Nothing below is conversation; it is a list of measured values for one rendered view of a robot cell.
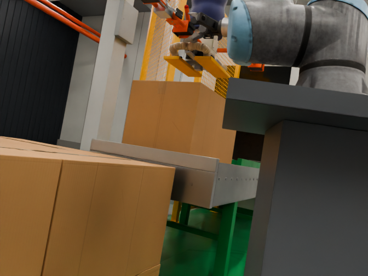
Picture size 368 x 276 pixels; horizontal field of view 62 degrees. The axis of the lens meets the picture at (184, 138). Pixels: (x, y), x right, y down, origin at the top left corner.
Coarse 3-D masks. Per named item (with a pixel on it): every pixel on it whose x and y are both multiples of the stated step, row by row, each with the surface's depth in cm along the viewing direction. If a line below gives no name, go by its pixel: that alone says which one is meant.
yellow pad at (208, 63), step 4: (196, 56) 163; (200, 56) 162; (204, 56) 161; (208, 56) 160; (196, 60) 165; (200, 60) 163; (204, 60) 162; (208, 60) 161; (212, 60) 161; (200, 64) 170; (204, 64) 169; (208, 64) 168; (212, 64) 167; (216, 64) 167; (208, 68) 176; (212, 68) 175; (216, 68) 173; (220, 68) 173; (212, 72) 182; (216, 72) 181; (220, 72) 180; (224, 72) 179; (216, 76) 189; (220, 76) 188; (224, 76) 187; (228, 76) 187
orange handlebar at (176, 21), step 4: (160, 0) 131; (152, 4) 135; (156, 4) 136; (160, 4) 134; (164, 4) 134; (172, 16) 143; (176, 16) 145; (168, 20) 147; (172, 20) 147; (176, 20) 146; (180, 20) 148; (172, 24) 151; (176, 24) 150; (180, 24) 150; (184, 24) 152; (220, 48) 180; (224, 48) 179; (220, 52) 180; (224, 52) 179
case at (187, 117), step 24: (144, 96) 156; (168, 96) 150; (192, 96) 143; (216, 96) 160; (144, 120) 154; (168, 120) 148; (192, 120) 142; (216, 120) 164; (144, 144) 153; (168, 144) 146; (192, 144) 142; (216, 144) 168
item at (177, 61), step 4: (164, 56) 171; (168, 56) 170; (172, 56) 169; (176, 56) 168; (180, 56) 177; (168, 60) 173; (172, 60) 171; (176, 60) 170; (180, 60) 170; (184, 60) 173; (172, 64) 179; (176, 64) 178; (180, 64) 176; (184, 64) 175; (188, 64) 179; (180, 68) 185; (184, 68) 184; (188, 68) 183; (192, 68) 184; (184, 72) 193; (188, 72) 191; (192, 72) 190; (196, 72) 190; (188, 76) 200; (192, 76) 199; (196, 76) 197; (200, 76) 196
